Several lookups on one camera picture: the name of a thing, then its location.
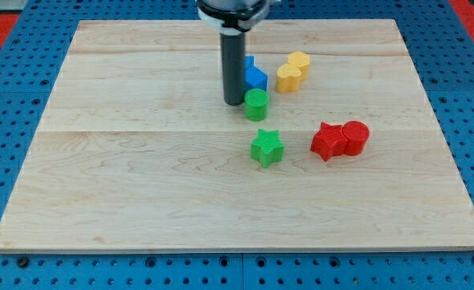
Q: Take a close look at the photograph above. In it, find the blue block behind rod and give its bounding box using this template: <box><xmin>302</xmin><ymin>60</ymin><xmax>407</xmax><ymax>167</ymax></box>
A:
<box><xmin>244</xmin><ymin>56</ymin><xmax>255</xmax><ymax>69</ymax></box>

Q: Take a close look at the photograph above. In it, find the black white robot end mount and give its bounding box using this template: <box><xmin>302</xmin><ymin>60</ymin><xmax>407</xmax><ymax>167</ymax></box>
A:
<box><xmin>197</xmin><ymin>0</ymin><xmax>270</xmax><ymax>35</ymax></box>

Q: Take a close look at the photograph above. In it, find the green cylinder block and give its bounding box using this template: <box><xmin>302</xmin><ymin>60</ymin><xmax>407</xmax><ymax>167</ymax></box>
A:
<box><xmin>244</xmin><ymin>89</ymin><xmax>270</xmax><ymax>122</ymax></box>

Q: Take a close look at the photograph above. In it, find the red star block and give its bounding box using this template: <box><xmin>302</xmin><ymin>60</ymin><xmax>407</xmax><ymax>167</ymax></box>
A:
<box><xmin>310</xmin><ymin>122</ymin><xmax>347</xmax><ymax>162</ymax></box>

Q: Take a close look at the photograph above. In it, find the light wooden board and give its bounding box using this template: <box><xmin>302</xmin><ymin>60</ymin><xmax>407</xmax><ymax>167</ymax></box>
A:
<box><xmin>0</xmin><ymin>19</ymin><xmax>474</xmax><ymax>254</ymax></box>

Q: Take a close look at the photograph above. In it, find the yellow heart block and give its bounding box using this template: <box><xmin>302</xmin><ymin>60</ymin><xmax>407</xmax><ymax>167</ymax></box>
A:
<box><xmin>275</xmin><ymin>64</ymin><xmax>301</xmax><ymax>93</ymax></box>

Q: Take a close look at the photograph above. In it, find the yellow hexagon block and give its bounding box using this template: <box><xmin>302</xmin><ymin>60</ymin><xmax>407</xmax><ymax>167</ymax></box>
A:
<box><xmin>288</xmin><ymin>52</ymin><xmax>310</xmax><ymax>81</ymax></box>

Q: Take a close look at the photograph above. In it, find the blue cube block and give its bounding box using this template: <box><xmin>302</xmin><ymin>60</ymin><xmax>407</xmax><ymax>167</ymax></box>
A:
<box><xmin>244</xmin><ymin>66</ymin><xmax>268</xmax><ymax>92</ymax></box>

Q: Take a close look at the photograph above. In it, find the red cylinder block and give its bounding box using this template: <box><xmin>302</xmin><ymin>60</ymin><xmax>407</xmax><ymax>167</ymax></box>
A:
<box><xmin>342</xmin><ymin>121</ymin><xmax>370</xmax><ymax>155</ymax></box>

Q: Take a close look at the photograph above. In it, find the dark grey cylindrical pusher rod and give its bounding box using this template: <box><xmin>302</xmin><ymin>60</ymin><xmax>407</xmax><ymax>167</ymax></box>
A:
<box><xmin>220</xmin><ymin>34</ymin><xmax>245</xmax><ymax>106</ymax></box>

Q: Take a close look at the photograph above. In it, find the green star block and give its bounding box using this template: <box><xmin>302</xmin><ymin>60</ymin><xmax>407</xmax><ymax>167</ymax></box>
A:
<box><xmin>250</xmin><ymin>129</ymin><xmax>285</xmax><ymax>168</ymax></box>

